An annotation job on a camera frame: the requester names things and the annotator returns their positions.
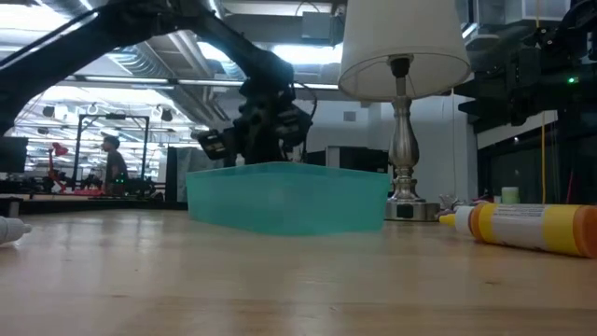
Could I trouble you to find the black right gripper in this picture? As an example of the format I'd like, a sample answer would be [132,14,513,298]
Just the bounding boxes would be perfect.
[454,41,568,135]

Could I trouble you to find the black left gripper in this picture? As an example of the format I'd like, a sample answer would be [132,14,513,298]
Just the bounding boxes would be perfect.
[195,79,314,167]

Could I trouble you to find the large yellow food coloring bottle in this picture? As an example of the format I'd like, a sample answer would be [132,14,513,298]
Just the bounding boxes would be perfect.
[437,201,597,259]

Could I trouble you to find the teal translucent plastic bin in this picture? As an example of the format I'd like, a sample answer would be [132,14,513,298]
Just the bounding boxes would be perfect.
[186,161,392,237]

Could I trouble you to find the grey partition panel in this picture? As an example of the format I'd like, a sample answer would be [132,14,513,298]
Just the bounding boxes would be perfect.
[165,147,201,203]

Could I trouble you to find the black cabinet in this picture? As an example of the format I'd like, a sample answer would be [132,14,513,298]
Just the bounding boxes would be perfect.
[307,145,391,175]

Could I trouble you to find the silver table lamp white shade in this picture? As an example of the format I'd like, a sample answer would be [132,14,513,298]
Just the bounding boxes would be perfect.
[338,0,472,223]

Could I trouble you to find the person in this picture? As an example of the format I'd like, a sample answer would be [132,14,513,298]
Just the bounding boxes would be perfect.
[101,133,130,196]

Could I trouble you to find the red articulated lamp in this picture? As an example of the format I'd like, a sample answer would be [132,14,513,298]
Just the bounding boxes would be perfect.
[49,142,70,192]

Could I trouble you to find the black monitor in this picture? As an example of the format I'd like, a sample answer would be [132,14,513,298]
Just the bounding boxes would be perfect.
[0,136,29,175]

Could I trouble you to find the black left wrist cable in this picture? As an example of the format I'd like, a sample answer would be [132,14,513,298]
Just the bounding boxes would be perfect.
[291,82,319,162]

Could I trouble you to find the clear bundled lamp cord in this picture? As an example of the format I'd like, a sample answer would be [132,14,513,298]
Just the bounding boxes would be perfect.
[437,193,462,212]

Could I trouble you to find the black gantry frame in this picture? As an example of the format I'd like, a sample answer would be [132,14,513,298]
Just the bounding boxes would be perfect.
[73,113,151,188]

